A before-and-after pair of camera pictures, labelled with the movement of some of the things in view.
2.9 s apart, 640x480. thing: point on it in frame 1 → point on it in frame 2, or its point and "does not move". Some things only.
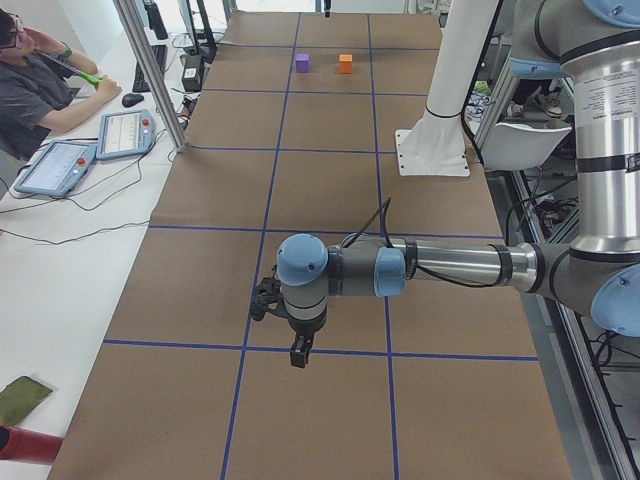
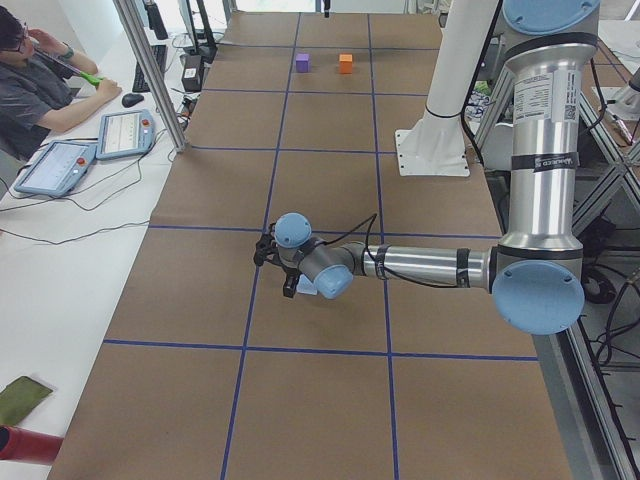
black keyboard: [140, 85] does not move
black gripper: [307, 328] → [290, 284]
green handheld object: [94, 80] does not move
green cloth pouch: [19, 398] does not move
